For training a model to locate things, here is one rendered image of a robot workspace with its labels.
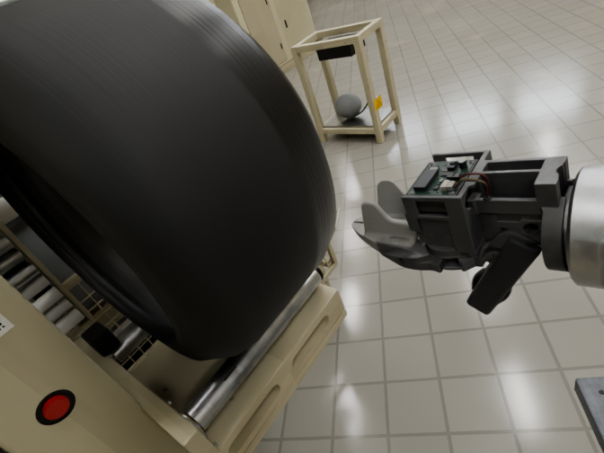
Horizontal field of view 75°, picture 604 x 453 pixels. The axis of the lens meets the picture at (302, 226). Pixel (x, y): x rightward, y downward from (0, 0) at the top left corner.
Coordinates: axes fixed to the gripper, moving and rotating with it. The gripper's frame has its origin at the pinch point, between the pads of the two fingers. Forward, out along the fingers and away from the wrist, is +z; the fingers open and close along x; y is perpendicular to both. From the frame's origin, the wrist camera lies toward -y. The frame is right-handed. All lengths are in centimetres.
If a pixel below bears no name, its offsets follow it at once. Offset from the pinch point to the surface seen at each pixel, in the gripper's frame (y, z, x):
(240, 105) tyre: 17.1, 9.4, 0.4
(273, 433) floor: -105, 83, 4
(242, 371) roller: -20.6, 24.4, 14.1
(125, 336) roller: -16, 53, 20
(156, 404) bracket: -15.7, 29.5, 25.7
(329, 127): -78, 193, -210
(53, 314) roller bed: -9, 72, 25
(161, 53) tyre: 25.1, 13.4, 3.3
